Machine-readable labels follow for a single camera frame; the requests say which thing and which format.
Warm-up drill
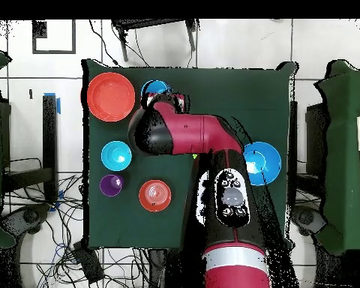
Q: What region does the black square floor frame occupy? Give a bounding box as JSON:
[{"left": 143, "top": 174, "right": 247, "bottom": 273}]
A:
[{"left": 31, "top": 19, "right": 77, "bottom": 56}]

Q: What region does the blue cup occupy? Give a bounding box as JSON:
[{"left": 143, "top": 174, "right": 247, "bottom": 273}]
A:
[{"left": 140, "top": 79, "right": 173, "bottom": 98}]

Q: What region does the purple cup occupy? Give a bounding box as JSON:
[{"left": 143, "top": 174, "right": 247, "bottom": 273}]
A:
[{"left": 99, "top": 174, "right": 125, "bottom": 198}]

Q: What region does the dark green tablecloth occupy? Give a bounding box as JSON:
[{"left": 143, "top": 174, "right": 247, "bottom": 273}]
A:
[{"left": 81, "top": 58, "right": 298, "bottom": 251}]

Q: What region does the large orange bowl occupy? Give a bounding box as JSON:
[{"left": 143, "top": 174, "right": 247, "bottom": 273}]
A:
[{"left": 86, "top": 71, "right": 137, "bottom": 123}]

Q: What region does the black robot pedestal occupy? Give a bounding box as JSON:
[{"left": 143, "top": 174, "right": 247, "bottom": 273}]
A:
[{"left": 148, "top": 247, "right": 205, "bottom": 288}]

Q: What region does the small orange bowl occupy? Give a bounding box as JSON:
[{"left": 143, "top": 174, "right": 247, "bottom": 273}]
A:
[{"left": 138, "top": 179, "right": 173, "bottom": 213}]

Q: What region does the black metal frame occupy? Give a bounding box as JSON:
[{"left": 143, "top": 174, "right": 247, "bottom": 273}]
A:
[
  {"left": 288, "top": 100, "right": 331, "bottom": 208},
  {"left": 0, "top": 94, "right": 59, "bottom": 205}
]

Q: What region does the dark grey pedestal foot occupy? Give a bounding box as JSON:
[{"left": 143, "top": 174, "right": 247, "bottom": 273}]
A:
[
  {"left": 1, "top": 203, "right": 52, "bottom": 238},
  {"left": 290, "top": 205, "right": 328, "bottom": 236}
]

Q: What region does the light blue ribbed bowl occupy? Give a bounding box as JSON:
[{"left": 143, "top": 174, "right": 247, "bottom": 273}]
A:
[{"left": 100, "top": 140, "right": 133, "bottom": 173}]

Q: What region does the black metal stand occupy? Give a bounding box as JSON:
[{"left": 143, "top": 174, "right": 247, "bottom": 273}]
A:
[{"left": 111, "top": 19, "right": 200, "bottom": 63}]

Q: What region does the blue tape strip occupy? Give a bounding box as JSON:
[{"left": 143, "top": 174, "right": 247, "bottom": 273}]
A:
[{"left": 43, "top": 91, "right": 62, "bottom": 116}]

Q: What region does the black floor cable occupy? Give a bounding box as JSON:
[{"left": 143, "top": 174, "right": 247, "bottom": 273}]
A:
[{"left": 88, "top": 19, "right": 121, "bottom": 67}]

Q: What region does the large blue bowl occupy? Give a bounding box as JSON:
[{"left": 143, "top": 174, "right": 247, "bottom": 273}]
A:
[{"left": 242, "top": 141, "right": 283, "bottom": 187}]

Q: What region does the black floor box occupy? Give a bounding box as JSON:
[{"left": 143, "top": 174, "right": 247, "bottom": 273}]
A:
[{"left": 72, "top": 241, "right": 105, "bottom": 285}]

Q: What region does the floor cable bundle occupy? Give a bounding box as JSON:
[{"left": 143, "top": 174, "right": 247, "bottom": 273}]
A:
[{"left": 2, "top": 173, "right": 85, "bottom": 288}]

